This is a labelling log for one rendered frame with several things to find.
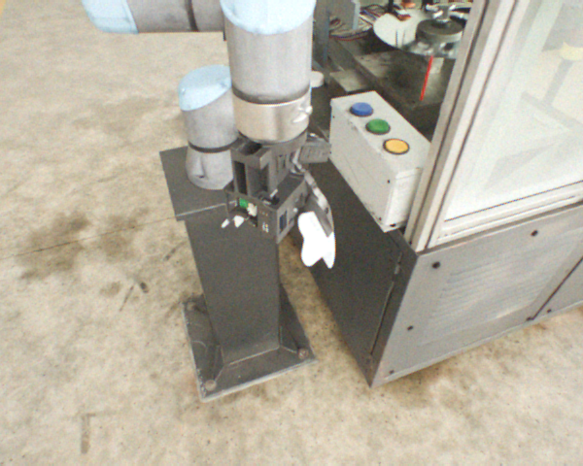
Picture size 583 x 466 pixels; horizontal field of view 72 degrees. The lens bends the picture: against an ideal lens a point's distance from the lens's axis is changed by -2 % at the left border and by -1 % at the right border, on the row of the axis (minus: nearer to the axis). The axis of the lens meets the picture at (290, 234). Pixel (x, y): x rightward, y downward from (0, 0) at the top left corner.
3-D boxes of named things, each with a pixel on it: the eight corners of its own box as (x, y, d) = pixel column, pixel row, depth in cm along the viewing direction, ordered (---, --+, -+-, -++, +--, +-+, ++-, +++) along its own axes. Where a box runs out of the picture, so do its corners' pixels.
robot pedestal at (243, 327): (203, 399, 132) (142, 250, 78) (181, 304, 158) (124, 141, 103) (315, 360, 142) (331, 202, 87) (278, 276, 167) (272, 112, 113)
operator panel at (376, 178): (428, 218, 84) (449, 160, 73) (382, 232, 81) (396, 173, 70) (365, 146, 102) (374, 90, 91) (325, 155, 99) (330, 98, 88)
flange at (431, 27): (460, 41, 97) (462, 30, 95) (413, 35, 100) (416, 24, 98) (462, 25, 104) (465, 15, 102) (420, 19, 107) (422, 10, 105)
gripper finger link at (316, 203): (308, 241, 52) (273, 186, 49) (315, 232, 53) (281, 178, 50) (336, 237, 49) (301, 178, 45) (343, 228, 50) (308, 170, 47)
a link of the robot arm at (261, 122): (259, 62, 42) (329, 81, 39) (261, 102, 45) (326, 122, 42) (215, 92, 37) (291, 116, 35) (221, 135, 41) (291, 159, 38)
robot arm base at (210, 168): (193, 195, 89) (185, 158, 82) (181, 157, 98) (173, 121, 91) (258, 181, 92) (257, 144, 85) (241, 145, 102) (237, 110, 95)
